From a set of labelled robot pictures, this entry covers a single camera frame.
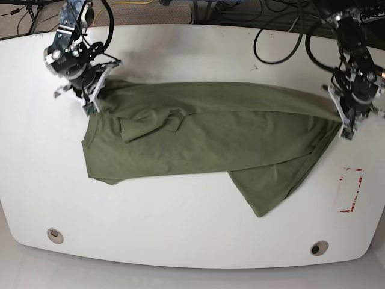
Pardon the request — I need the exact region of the black tripod stand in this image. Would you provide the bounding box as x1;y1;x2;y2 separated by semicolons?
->
1;1;63;39

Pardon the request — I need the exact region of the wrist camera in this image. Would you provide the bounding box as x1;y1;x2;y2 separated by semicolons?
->
339;125;357;141
82;102;100;117

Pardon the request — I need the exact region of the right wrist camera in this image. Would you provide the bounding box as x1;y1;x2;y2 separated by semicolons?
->
82;102;100;117

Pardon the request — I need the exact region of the white power strip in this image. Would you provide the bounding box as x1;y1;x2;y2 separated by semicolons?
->
359;5;384;23

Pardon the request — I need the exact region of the left table cable grommet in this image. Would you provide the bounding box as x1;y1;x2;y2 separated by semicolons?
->
47;228;64;244

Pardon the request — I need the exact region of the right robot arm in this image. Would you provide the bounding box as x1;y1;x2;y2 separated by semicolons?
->
44;1;122;111

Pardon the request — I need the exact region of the right table cable grommet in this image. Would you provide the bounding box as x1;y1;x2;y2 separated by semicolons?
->
310;240;328;256

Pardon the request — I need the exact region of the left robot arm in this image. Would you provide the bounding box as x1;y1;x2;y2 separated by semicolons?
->
273;1;384;130

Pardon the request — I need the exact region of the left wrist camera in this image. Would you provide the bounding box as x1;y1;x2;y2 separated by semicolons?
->
339;125;357;141

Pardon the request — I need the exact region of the red tape rectangle marking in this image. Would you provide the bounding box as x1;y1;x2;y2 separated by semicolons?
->
336;167;364;213

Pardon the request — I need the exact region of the table cable grommet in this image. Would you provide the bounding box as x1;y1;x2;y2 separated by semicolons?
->
47;228;64;244
310;240;328;256

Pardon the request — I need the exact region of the olive green t-shirt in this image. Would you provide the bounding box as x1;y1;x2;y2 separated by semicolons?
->
82;80;342;217

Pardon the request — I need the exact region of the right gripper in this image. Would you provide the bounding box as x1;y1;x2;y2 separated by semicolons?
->
54;60;122;105

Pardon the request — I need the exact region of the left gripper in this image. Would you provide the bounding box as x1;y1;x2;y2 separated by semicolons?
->
321;84;384;129

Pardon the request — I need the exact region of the yellow cable on floor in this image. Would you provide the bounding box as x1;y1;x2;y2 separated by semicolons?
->
93;0;157;28

